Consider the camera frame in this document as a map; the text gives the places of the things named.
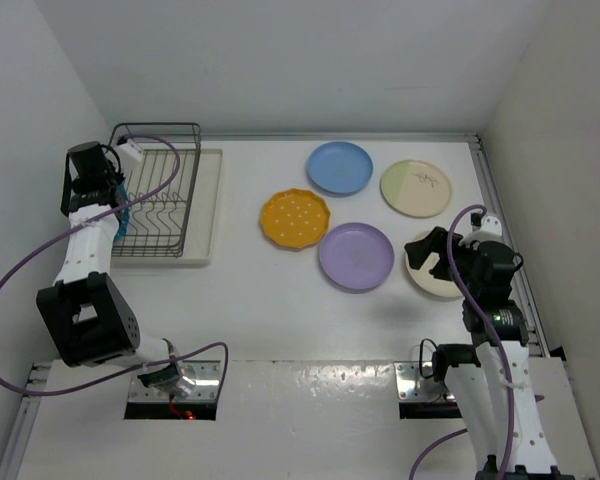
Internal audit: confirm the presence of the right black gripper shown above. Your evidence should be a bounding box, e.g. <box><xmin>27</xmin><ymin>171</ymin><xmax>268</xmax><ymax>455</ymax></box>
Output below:
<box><xmin>404</xmin><ymin>225</ymin><xmax>479</xmax><ymax>297</ymax></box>

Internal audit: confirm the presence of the teal polka dot plate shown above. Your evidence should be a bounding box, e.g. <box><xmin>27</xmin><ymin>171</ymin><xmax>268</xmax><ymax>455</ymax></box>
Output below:
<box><xmin>114</xmin><ymin>184</ymin><xmax>130</xmax><ymax>242</ymax></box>

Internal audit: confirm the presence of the cream bear plate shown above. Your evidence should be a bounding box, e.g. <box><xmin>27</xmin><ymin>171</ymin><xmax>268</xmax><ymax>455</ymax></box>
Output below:
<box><xmin>404</xmin><ymin>253</ymin><xmax>463</xmax><ymax>300</ymax></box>

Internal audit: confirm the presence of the green and cream plate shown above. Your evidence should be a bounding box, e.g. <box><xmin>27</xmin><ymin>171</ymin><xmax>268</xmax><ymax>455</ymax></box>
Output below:
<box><xmin>380</xmin><ymin>160</ymin><xmax>453</xmax><ymax>218</ymax></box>

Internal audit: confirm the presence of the purple plate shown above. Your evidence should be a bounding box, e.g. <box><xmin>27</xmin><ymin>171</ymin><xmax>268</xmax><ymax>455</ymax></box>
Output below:
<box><xmin>318</xmin><ymin>222</ymin><xmax>395</xmax><ymax>291</ymax></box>

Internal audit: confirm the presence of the light blue plate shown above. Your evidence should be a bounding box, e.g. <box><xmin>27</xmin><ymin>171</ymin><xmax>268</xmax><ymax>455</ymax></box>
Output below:
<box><xmin>306</xmin><ymin>141</ymin><xmax>374</xmax><ymax>196</ymax></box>

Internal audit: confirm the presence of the yellow polka dot plate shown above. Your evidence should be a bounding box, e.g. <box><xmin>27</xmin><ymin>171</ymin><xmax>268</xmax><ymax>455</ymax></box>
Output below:
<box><xmin>259</xmin><ymin>188</ymin><xmax>331</xmax><ymax>250</ymax></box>

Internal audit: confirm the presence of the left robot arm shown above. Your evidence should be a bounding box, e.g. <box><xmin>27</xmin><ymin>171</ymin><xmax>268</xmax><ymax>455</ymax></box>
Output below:
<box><xmin>36</xmin><ymin>139</ymin><xmax>182</xmax><ymax>396</ymax></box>

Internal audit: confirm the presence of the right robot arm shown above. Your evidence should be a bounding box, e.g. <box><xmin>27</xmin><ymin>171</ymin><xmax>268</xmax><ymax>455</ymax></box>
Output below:
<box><xmin>405</xmin><ymin>227</ymin><xmax>567</xmax><ymax>479</ymax></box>

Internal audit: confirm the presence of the cream drip tray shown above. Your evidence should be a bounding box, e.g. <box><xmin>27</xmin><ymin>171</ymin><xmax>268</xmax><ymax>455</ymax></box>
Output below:
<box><xmin>112</xmin><ymin>143</ymin><xmax>223</xmax><ymax>268</ymax></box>

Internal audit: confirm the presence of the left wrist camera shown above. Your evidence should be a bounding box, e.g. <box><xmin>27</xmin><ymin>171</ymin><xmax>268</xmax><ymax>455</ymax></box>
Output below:
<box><xmin>114</xmin><ymin>140</ymin><xmax>144</xmax><ymax>175</ymax></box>

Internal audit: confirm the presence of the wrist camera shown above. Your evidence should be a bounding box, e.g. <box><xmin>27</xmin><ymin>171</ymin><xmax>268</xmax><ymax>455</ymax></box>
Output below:
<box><xmin>114</xmin><ymin>140</ymin><xmax>144</xmax><ymax>175</ymax></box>
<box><xmin>465</xmin><ymin>212</ymin><xmax>503</xmax><ymax>243</ymax></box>

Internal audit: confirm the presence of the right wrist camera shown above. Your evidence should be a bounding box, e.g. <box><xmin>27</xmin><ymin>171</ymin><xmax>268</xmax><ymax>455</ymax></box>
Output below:
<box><xmin>465</xmin><ymin>212</ymin><xmax>503</xmax><ymax>243</ymax></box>

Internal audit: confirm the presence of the grey wire dish rack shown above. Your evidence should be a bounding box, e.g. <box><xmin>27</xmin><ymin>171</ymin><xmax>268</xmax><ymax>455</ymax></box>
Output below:
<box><xmin>109</xmin><ymin>122</ymin><xmax>201</xmax><ymax>264</ymax></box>

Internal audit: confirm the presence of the aluminium frame rail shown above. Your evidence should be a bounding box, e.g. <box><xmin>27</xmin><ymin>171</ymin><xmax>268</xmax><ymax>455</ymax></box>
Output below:
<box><xmin>468</xmin><ymin>135</ymin><xmax>550</xmax><ymax>357</ymax></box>

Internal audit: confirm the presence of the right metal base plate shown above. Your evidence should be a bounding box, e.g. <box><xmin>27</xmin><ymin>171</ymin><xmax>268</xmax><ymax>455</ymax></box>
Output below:
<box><xmin>394</xmin><ymin>361</ymin><xmax>455</xmax><ymax>403</ymax></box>

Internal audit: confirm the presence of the metal base plate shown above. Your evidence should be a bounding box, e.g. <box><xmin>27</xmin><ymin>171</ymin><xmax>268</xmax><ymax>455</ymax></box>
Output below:
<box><xmin>394</xmin><ymin>361</ymin><xmax>455</xmax><ymax>403</ymax></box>
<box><xmin>128</xmin><ymin>361</ymin><xmax>222</xmax><ymax>403</ymax></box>

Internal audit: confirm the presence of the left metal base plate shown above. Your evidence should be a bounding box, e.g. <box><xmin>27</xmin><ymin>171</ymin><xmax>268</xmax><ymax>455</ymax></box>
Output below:
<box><xmin>128</xmin><ymin>361</ymin><xmax>222</xmax><ymax>403</ymax></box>

